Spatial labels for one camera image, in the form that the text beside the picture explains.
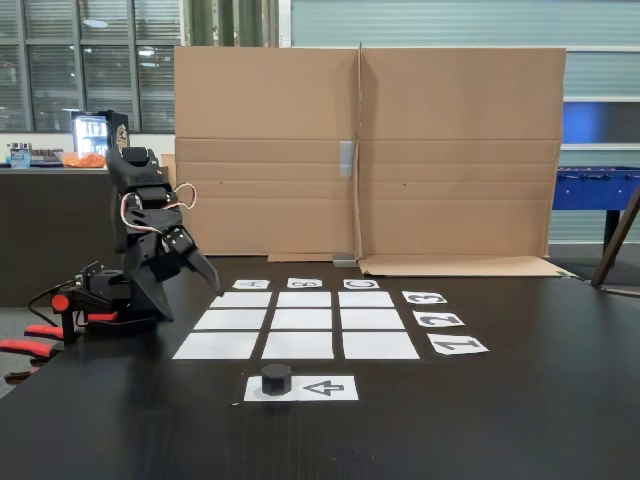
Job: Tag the paper sheet with number 3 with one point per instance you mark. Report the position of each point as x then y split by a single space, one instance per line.
425 298

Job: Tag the paper sheet with number 1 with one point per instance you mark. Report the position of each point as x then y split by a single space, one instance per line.
457 345

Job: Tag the paper sheet with number 2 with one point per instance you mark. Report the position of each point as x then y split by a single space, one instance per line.
439 319

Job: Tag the paper sheet with arrow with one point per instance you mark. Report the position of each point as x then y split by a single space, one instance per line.
325 388

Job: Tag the dark brown counter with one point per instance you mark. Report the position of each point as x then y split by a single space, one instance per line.
40 225

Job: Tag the paper sheet with letter A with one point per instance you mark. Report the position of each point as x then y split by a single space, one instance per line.
251 284

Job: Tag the orange snack bag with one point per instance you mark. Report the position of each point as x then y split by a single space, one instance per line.
82 160

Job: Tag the black clamp with orange knob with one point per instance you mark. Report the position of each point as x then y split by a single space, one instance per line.
61 302

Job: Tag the paper sheet with letter B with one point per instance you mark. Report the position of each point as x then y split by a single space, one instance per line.
305 283

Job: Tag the grey tape strip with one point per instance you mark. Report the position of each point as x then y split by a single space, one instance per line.
347 159
345 261

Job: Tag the black mini fridge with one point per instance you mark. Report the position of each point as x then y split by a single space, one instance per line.
120 130

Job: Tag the blue foosball table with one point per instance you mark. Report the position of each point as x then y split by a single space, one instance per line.
590 192

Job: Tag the brown wooden leg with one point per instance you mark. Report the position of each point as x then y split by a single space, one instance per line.
617 240

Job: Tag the blank white paper square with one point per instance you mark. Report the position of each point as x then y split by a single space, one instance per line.
304 299
245 300
380 346
231 320
302 319
366 299
298 346
372 319
217 346

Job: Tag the paper sheet with letter C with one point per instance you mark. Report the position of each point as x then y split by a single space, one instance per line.
361 284

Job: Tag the large brown cardboard panel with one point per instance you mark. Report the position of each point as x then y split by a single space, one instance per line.
265 100
460 100

